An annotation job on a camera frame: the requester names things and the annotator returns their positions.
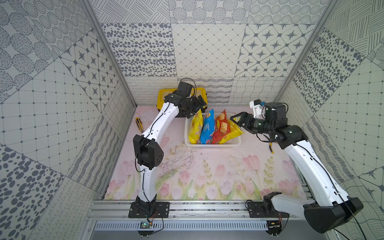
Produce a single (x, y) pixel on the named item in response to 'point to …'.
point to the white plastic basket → (237, 142)
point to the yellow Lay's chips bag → (195, 129)
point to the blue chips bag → (208, 128)
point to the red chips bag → (222, 128)
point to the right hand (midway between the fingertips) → (235, 122)
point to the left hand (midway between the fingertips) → (202, 104)
